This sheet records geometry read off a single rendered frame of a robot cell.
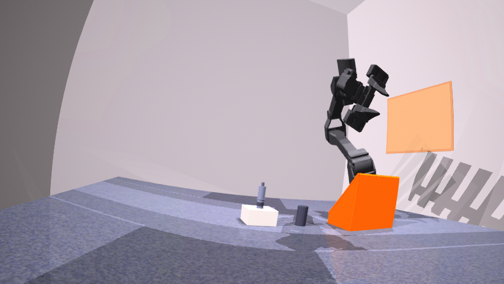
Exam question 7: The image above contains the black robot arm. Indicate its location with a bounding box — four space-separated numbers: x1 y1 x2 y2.
325 58 376 184

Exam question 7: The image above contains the white rectangular block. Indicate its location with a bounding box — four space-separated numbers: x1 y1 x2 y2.
241 205 279 227

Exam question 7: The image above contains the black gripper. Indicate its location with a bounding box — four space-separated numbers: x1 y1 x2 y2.
343 64 389 133

